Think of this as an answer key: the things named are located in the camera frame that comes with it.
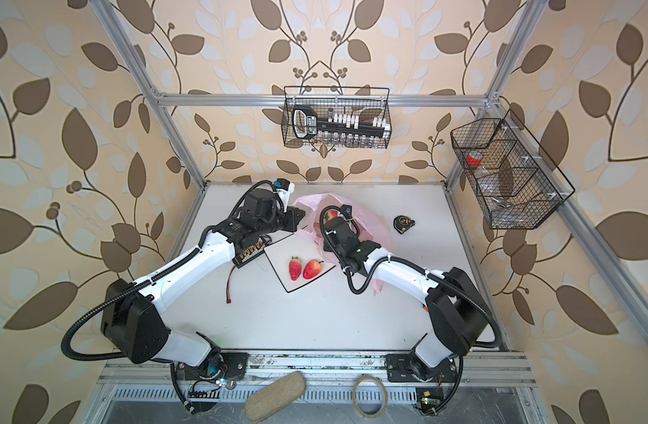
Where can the beige oval sponge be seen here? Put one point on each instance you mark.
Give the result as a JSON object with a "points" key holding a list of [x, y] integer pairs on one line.
{"points": [[275, 397]]}

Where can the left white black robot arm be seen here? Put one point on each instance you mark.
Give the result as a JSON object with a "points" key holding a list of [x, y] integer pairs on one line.
{"points": [[132, 312]]}

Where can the black socket set tool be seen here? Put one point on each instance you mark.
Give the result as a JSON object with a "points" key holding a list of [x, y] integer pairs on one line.
{"points": [[334, 126]]}

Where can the black wire basket wall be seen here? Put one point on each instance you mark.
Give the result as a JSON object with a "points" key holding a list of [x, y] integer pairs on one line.
{"points": [[367, 101], [519, 184]]}

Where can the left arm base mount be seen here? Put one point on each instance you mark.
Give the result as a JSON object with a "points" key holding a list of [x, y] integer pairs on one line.
{"points": [[226, 365]]}

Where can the clear tape roll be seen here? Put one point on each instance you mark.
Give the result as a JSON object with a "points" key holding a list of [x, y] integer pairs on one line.
{"points": [[370, 397]]}

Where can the white square plate black rim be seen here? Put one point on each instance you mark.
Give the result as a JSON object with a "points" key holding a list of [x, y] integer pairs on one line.
{"points": [[280, 253]]}

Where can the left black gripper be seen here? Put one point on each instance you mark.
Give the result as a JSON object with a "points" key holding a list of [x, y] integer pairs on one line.
{"points": [[293, 216]]}

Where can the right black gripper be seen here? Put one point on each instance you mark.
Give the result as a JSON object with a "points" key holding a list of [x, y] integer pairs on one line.
{"points": [[327, 245]]}

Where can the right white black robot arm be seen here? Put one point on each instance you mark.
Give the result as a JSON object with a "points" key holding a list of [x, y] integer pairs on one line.
{"points": [[459, 316]]}

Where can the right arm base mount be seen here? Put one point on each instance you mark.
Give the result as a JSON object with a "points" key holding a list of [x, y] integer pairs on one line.
{"points": [[407, 368]]}

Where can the red fake fruits in bag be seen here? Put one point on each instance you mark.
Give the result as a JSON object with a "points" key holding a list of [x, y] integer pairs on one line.
{"points": [[331, 214]]}

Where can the red fake strawberry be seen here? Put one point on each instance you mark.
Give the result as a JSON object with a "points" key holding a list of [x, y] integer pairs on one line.
{"points": [[295, 268], [312, 269]]}

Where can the black tape measure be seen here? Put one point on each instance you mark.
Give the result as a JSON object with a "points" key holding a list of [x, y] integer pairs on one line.
{"points": [[403, 223]]}

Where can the black wire basket back wall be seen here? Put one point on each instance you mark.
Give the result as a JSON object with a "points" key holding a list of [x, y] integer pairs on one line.
{"points": [[367, 101]]}

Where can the black connector board with wires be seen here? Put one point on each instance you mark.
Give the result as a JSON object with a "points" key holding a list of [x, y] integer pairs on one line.
{"points": [[250, 254]]}

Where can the black wire basket right wall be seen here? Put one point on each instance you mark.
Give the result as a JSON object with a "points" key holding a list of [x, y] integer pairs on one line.
{"points": [[519, 184]]}

